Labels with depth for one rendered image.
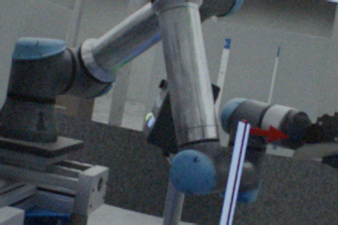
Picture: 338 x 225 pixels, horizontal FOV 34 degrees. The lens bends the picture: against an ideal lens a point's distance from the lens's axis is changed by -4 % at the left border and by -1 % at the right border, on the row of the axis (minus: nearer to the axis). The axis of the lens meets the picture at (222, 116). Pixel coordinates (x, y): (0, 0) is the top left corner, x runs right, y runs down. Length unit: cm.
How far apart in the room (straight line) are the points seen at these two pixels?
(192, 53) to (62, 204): 48
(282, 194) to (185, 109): 189
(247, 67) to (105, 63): 583
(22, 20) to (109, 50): 924
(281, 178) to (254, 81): 434
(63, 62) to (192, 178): 51
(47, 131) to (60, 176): 11
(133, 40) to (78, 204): 38
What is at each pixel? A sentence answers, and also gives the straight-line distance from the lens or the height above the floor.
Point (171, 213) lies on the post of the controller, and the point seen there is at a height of 93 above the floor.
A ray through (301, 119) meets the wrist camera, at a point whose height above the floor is 120.
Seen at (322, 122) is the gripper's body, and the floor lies 120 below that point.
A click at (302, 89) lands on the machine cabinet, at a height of 137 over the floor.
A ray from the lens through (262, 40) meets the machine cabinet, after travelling 708.
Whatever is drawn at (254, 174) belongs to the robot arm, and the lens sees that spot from 104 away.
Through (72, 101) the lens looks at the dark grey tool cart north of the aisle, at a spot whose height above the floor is 68.
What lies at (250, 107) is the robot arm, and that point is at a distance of 104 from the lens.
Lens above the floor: 123
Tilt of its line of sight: 3 degrees down
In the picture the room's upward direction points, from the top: 10 degrees clockwise
